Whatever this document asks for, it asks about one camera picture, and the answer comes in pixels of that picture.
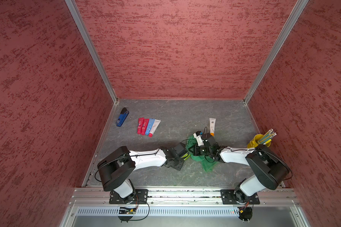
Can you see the white tube orange cap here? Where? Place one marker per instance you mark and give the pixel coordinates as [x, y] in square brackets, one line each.
[212, 125]

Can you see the blue stapler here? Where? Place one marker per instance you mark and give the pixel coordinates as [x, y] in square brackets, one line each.
[122, 117]

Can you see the white tube pink cap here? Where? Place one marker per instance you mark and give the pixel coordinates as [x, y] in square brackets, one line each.
[154, 127]

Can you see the corner aluminium profile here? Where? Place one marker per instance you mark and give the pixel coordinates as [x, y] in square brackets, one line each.
[284, 33]
[91, 48]

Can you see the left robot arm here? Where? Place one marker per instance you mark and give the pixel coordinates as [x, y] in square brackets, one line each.
[114, 170]

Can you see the pink toothpaste tube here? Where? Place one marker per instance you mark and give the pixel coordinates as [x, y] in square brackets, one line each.
[144, 126]
[140, 125]

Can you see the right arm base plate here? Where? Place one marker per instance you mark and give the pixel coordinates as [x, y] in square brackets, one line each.
[237, 197]

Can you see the lime green toothpaste tube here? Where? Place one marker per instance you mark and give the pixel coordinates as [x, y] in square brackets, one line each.
[185, 156]

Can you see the pencils in cup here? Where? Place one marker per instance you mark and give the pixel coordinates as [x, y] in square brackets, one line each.
[267, 137]

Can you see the right corner aluminium profile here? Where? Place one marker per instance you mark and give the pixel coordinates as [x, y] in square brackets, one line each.
[284, 33]

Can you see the blue toothpaste tube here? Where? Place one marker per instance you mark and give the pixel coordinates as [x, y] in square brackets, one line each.
[149, 126]

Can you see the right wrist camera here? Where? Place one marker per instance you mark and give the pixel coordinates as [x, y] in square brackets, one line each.
[198, 137]

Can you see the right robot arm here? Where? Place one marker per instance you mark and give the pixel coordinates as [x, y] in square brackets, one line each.
[269, 170]

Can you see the yellow cup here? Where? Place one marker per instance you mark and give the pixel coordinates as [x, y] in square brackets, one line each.
[253, 143]

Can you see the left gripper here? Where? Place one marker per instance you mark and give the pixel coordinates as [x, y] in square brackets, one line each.
[180, 165]

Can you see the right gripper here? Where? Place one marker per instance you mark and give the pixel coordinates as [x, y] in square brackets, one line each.
[195, 152]

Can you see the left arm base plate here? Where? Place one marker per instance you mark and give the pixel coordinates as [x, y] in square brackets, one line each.
[135, 198]

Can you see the green microfiber cloth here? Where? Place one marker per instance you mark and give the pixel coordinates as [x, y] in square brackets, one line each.
[207, 163]

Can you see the left corner aluminium profile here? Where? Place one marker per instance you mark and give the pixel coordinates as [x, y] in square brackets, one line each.
[91, 48]

